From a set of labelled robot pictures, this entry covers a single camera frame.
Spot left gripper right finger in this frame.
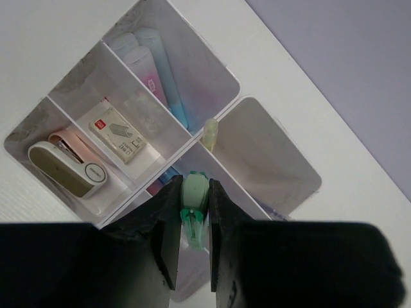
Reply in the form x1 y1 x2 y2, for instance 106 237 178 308
209 180 405 307

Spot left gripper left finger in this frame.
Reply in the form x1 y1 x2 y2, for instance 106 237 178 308
1 176 183 307

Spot green correction tape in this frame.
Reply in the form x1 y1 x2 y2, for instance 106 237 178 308
180 171 209 250

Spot small pink stapler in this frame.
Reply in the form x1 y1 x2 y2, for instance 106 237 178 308
28 128 108 198

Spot yellow pen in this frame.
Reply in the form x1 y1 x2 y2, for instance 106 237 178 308
202 118 218 151

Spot purple pink highlighter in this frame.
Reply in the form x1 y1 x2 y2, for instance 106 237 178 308
123 46 168 107

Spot pink correction tape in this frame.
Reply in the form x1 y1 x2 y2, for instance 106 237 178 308
146 180 164 196

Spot blue correction tape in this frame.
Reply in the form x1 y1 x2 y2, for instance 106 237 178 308
159 169 175 185

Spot right white divided container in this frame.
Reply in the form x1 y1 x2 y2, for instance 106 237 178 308
102 95 323 303

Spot white divided container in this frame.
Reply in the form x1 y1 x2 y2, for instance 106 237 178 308
102 95 323 303
1 1 240 226

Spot white staple box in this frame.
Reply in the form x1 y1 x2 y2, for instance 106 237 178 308
89 107 148 164

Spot left white divided container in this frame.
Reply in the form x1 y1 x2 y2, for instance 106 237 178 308
1 1 240 226

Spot light blue highlighter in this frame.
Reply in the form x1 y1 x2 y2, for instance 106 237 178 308
134 27 188 129

